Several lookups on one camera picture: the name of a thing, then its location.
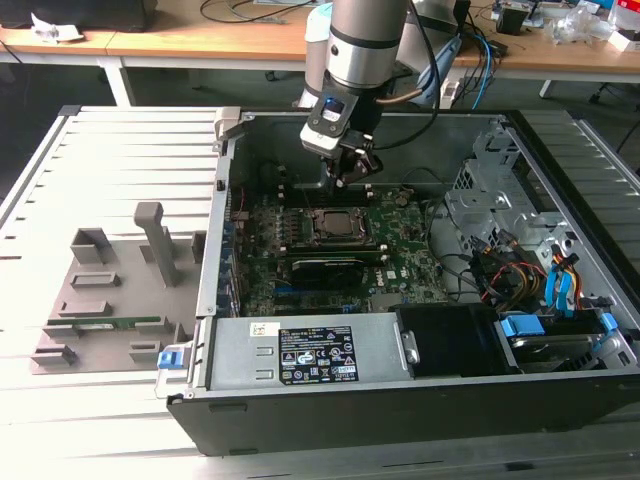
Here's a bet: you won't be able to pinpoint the CPU socket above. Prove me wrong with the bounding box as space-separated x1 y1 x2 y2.
304 206 375 247

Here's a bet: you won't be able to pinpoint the wooden desk with white legs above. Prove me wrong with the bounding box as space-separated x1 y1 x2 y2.
452 27 640 101
0 24 311 109

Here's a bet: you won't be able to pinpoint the wire locking lever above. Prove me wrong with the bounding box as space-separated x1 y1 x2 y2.
296 174 315 215

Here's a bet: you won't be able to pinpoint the blue plastic latch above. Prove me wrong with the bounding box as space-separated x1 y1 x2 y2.
157 349 185 371

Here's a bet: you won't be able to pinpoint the metal socket cover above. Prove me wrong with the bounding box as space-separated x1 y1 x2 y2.
307 207 374 246

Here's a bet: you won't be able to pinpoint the green RAM stick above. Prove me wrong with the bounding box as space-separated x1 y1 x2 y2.
47 314 164 332

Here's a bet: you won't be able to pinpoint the green motherboard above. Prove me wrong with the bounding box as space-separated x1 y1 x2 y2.
227 187 451 319

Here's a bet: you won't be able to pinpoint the coloured power wire bundle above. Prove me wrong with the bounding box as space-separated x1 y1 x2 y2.
472 247 549 306

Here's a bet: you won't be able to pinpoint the black RAM slot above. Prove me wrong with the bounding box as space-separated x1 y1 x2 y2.
284 249 391 266
278 241 390 255
284 192 374 203

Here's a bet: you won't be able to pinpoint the crumpled white paper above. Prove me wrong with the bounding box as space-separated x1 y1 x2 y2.
29 12 85 44

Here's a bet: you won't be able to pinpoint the blue flat wire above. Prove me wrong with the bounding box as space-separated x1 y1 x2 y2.
552 253 580 314
544 272 559 315

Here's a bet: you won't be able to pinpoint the silver power supply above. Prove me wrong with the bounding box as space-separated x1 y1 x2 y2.
207 313 416 394

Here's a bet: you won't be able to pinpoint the clear plastic bags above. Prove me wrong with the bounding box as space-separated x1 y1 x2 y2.
544 7 609 46

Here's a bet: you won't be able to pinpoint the black fan shroud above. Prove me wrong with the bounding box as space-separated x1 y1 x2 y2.
394 304 521 379

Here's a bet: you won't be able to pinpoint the small black box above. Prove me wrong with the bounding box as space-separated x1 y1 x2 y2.
494 5 526 36

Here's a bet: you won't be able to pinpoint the grey parts rack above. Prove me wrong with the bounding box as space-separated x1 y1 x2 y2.
27 201 207 376

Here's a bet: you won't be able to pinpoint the white cardboard box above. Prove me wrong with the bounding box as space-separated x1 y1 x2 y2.
608 28 640 52

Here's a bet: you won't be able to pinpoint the black graphics card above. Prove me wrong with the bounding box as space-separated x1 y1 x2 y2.
287 255 366 292

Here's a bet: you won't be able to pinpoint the silver drive cage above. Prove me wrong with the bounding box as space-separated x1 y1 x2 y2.
444 129 576 261

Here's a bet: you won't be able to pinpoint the hard disk in blue carrier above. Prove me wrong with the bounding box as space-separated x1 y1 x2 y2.
494 309 626 374

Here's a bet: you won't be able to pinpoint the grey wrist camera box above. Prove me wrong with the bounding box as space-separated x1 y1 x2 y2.
299 94 359 154

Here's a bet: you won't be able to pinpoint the silver CPU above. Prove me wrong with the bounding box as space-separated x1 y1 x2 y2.
319 209 362 239

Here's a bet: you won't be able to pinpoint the hanging blue cables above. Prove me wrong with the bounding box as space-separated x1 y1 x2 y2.
467 19 504 110

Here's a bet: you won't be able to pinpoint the black open PC case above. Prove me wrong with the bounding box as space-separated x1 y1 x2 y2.
166 108 640 459

